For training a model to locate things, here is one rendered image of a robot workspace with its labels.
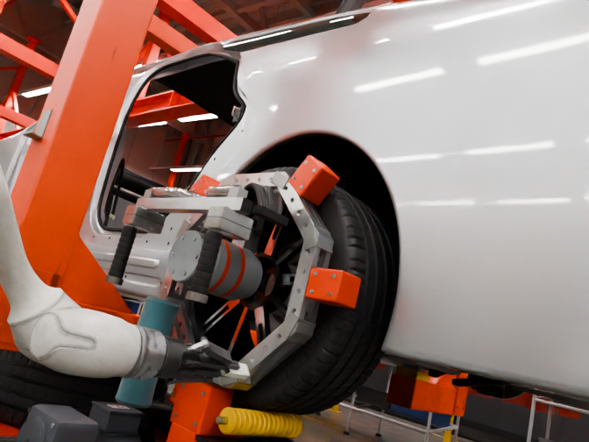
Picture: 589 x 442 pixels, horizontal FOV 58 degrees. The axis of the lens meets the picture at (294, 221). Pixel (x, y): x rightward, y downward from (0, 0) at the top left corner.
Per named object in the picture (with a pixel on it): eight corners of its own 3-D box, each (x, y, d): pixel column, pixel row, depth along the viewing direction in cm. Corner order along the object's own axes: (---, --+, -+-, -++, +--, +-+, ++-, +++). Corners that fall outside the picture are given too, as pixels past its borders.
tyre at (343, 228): (413, 179, 146) (247, 207, 189) (366, 143, 130) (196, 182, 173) (394, 433, 126) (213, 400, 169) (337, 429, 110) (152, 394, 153)
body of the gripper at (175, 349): (143, 386, 95) (183, 391, 101) (172, 359, 92) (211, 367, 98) (136, 351, 100) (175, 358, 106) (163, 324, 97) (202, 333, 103)
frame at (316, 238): (297, 409, 115) (350, 178, 127) (277, 408, 111) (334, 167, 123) (159, 359, 153) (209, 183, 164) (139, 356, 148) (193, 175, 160)
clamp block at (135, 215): (161, 234, 138) (166, 215, 139) (131, 224, 131) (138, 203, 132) (151, 233, 141) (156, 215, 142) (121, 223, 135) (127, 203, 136)
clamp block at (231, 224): (249, 241, 114) (255, 217, 115) (217, 228, 108) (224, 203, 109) (233, 239, 118) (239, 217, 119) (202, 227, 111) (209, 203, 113)
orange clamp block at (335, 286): (323, 304, 122) (356, 310, 115) (302, 296, 116) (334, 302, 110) (330, 274, 123) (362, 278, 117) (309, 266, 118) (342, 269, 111)
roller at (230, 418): (307, 441, 137) (311, 417, 138) (223, 437, 116) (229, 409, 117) (290, 434, 141) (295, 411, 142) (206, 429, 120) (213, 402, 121)
